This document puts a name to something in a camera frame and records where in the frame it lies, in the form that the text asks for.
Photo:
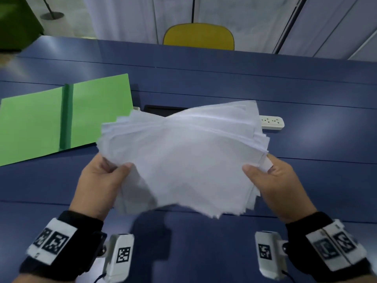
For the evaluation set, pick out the green sofa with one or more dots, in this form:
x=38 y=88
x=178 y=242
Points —
x=17 y=23

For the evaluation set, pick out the person's left forearm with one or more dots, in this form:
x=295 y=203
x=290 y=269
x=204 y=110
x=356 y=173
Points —
x=19 y=279

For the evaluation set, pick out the green folder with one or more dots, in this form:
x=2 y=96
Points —
x=29 y=126

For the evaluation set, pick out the thick black partition post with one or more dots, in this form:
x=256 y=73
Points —
x=290 y=24

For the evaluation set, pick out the yellow chair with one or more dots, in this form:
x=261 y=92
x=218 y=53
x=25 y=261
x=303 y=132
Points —
x=198 y=36

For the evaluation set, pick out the white curtain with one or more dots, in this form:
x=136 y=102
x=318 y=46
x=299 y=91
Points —
x=117 y=17

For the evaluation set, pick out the green potted plant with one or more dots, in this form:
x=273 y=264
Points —
x=47 y=5

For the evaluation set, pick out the white power strip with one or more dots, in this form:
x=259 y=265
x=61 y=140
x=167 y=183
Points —
x=274 y=122

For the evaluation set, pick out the person's left hand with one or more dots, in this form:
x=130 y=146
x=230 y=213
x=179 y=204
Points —
x=94 y=188

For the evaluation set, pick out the person's right hand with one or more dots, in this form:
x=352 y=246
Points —
x=282 y=191

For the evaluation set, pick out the white plant pot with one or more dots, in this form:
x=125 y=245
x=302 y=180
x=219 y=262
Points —
x=59 y=26

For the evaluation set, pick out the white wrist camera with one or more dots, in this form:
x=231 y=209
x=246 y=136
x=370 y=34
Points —
x=271 y=262
x=117 y=262

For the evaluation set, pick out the pile of white papers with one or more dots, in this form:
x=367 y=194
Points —
x=188 y=156

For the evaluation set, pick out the thin black partition post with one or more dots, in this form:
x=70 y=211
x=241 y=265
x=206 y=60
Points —
x=193 y=8

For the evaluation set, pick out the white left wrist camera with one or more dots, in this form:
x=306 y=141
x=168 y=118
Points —
x=117 y=262

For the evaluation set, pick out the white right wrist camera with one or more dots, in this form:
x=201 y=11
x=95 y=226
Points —
x=271 y=262

